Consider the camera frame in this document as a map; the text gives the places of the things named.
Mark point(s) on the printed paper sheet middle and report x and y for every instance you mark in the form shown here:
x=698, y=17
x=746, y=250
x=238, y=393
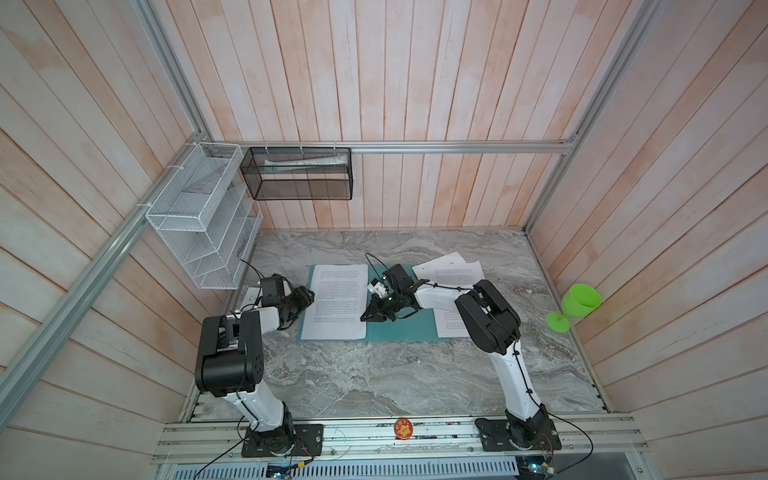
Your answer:
x=449, y=323

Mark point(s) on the green plastic goblet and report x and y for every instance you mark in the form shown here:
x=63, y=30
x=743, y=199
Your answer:
x=578, y=302

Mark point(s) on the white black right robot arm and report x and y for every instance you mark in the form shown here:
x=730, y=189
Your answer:
x=494, y=327

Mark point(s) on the printed paper sheet top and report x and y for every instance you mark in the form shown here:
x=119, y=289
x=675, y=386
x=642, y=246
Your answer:
x=339, y=302

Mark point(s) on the teal green folder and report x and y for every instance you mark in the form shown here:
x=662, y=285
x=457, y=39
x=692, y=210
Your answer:
x=421, y=327

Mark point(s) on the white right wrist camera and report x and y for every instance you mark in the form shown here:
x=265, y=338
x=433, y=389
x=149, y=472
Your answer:
x=378, y=288

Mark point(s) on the red round sticker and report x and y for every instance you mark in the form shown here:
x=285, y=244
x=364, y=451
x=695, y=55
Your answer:
x=403, y=429

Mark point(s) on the white wire mesh shelf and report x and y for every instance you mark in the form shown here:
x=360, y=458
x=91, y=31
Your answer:
x=205, y=217

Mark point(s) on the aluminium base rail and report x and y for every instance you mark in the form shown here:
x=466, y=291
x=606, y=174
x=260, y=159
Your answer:
x=374, y=438

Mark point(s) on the printed paper sheet bottom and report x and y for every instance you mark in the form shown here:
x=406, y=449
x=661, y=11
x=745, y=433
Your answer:
x=446, y=261

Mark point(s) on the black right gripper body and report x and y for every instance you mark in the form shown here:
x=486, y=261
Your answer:
x=394, y=300

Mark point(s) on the black wire mesh basket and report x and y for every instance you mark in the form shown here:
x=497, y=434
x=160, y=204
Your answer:
x=298, y=173

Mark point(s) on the printed paper sheet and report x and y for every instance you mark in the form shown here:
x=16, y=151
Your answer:
x=449, y=323
x=446, y=261
x=339, y=302

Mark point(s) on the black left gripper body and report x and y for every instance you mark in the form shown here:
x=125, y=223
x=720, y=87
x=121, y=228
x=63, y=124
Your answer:
x=296, y=303

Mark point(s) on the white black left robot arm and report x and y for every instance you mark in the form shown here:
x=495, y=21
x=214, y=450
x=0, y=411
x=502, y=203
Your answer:
x=230, y=365

